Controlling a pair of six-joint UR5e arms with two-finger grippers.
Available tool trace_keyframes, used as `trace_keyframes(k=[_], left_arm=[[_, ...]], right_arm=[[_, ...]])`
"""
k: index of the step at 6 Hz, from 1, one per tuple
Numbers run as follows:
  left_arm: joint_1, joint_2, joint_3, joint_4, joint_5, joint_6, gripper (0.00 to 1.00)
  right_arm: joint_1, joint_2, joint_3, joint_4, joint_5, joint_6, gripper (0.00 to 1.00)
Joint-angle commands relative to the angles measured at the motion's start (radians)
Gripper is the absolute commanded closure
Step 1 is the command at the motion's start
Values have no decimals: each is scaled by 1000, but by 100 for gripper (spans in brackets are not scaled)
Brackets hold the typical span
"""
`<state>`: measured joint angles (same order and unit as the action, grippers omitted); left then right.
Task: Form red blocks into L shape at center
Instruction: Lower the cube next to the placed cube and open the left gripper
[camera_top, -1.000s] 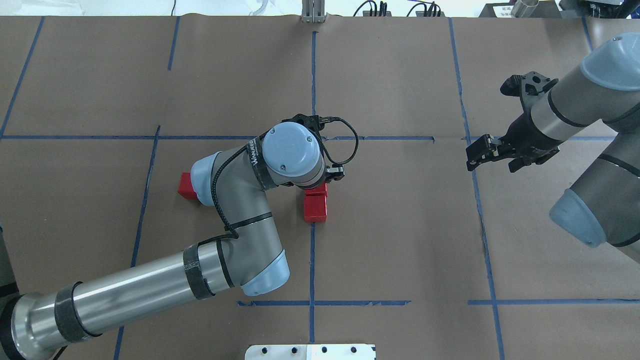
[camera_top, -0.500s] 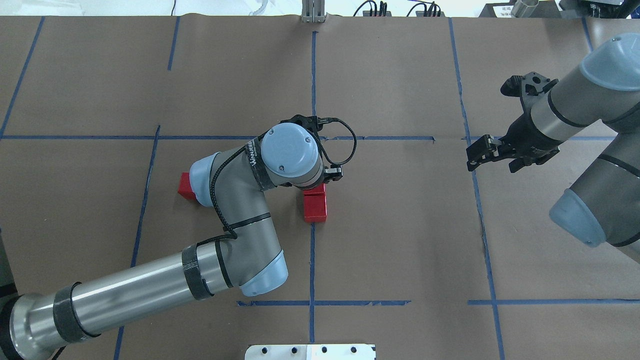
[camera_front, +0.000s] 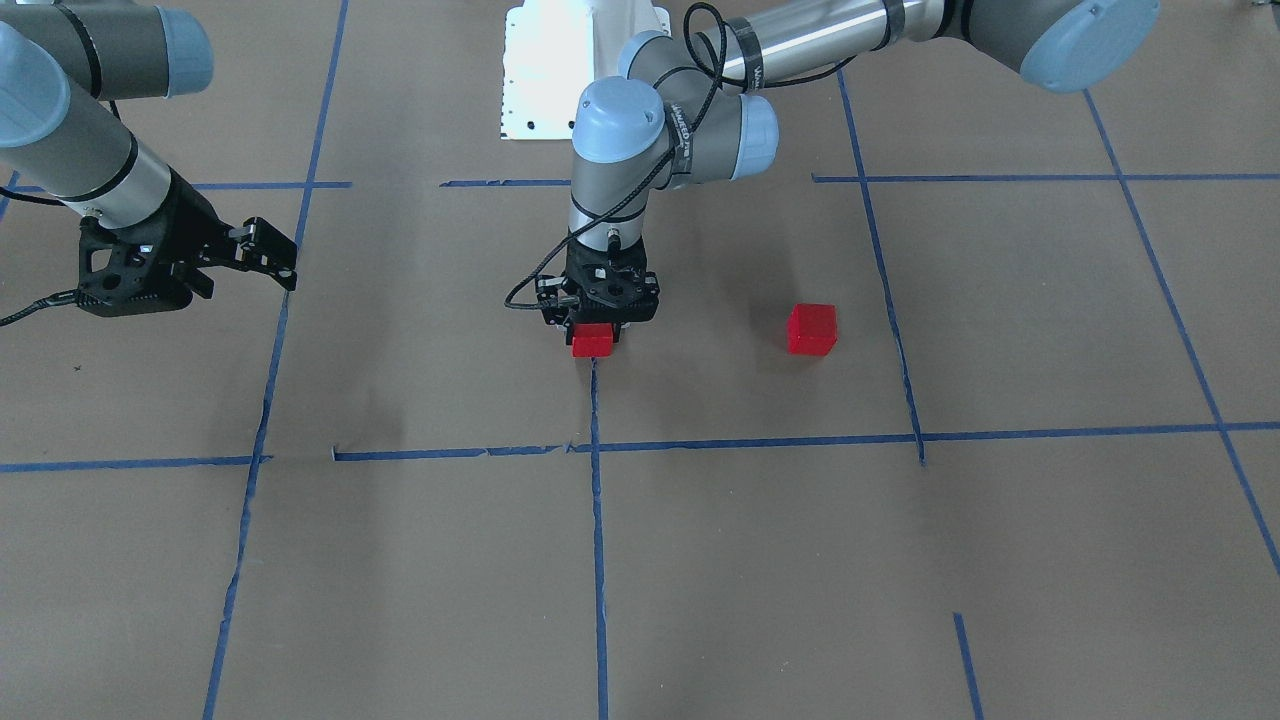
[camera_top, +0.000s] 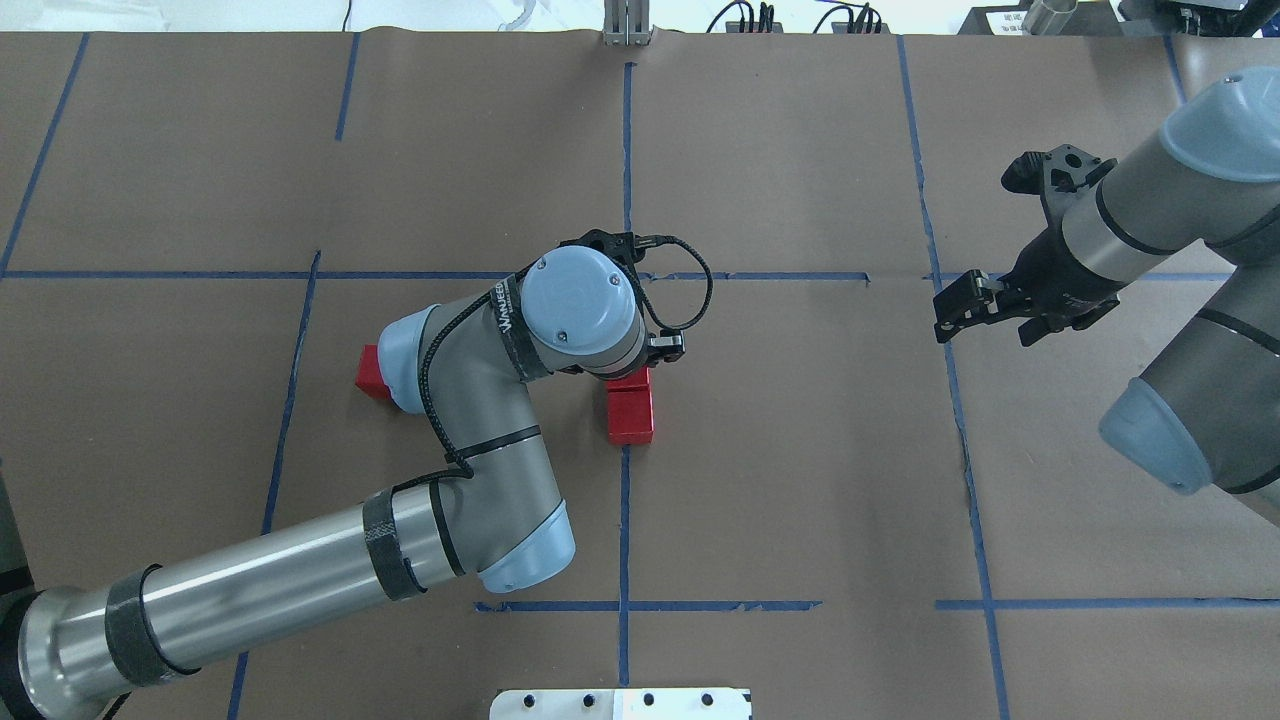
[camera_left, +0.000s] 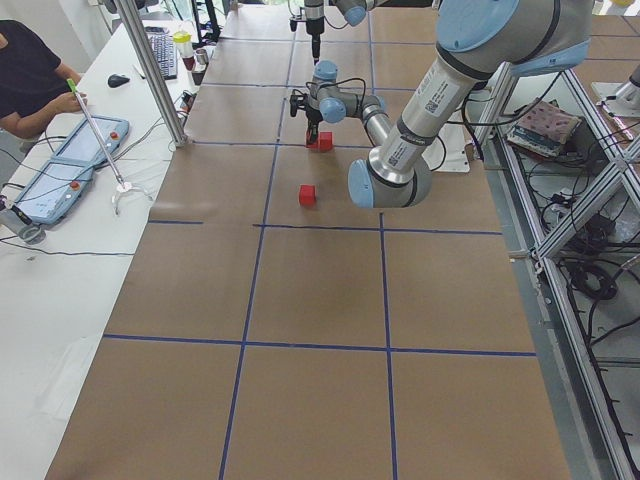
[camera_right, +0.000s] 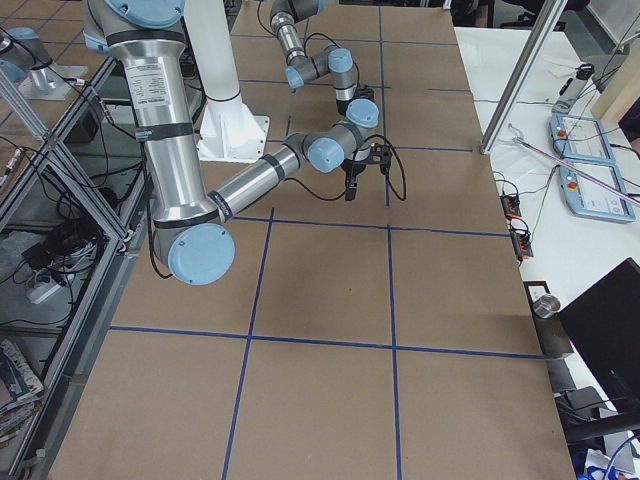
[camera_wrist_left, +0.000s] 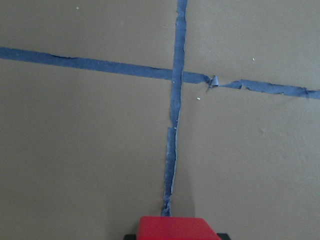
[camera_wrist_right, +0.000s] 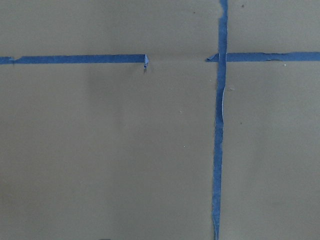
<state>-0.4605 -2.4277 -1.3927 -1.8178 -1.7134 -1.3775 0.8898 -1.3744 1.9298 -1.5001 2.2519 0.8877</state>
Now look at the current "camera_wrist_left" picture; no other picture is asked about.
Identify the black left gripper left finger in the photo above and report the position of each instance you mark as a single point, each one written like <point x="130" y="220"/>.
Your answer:
<point x="130" y="237"/>

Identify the red block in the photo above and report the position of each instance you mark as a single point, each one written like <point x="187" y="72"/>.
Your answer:
<point x="174" y="228"/>

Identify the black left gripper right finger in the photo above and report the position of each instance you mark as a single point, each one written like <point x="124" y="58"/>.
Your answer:
<point x="223" y="236"/>

